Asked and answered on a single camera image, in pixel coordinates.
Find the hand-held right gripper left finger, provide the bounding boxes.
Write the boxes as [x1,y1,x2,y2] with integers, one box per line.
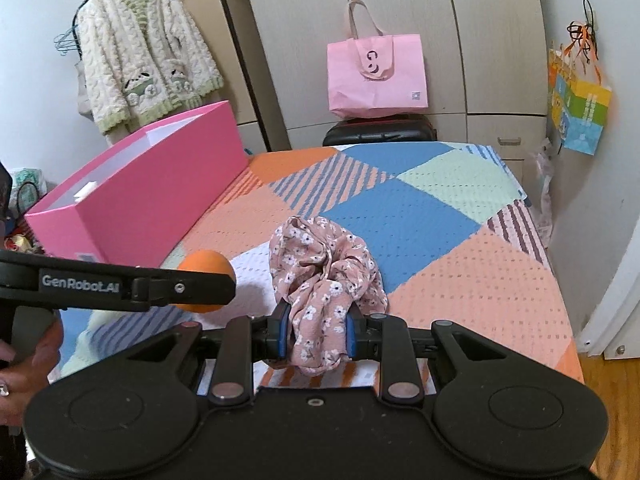
[127,300,293,407]

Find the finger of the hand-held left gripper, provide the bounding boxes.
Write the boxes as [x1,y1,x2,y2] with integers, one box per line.
[130,265,237,312]

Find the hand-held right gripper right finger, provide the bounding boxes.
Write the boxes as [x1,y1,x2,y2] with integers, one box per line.
[345,305,503,406]

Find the orange ball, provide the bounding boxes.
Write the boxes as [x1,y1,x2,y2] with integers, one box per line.
[178,250,236,315]

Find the pink floral cloth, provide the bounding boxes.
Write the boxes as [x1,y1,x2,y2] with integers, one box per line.
[269,215,390,377]

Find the pink cardboard box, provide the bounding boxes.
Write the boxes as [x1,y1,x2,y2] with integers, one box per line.
[24,100,249,268]

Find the person's left hand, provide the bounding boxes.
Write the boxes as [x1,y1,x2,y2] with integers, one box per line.
[0,316,64,426]

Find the patchwork blanket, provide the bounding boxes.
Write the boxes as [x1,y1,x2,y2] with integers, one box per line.
[55,141,586,396]

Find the green white plastic package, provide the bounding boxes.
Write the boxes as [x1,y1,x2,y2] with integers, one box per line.
[10,167,48,196]

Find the beige canvas tote bag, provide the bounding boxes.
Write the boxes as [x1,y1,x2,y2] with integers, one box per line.
[75,57,96,121]

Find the black suitcase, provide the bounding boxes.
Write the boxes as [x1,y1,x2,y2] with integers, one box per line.
[322,115,438,148]

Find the cream knitted cardigan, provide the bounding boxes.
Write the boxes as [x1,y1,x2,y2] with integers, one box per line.
[74,0,224,135]

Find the pink tote bag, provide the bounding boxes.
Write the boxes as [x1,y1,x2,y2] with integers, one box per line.
[327,0,430,120]

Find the clear plastic bag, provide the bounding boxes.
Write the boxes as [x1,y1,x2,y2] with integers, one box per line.
[531,135,557,248]

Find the white door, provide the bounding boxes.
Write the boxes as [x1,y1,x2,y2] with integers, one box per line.
[582,60,640,361]

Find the beige wardrobe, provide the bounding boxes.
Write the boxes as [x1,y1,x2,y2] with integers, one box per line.
[237,0,551,153]

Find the colourful paper gift bag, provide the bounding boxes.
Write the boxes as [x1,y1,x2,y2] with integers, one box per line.
[546,47,612,157]

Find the orange ribbon bundle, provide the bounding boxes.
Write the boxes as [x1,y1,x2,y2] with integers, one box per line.
[562,0,603,68]

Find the blue wire clothes hangers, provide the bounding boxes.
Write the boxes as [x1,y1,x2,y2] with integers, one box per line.
[54,27,81,53]

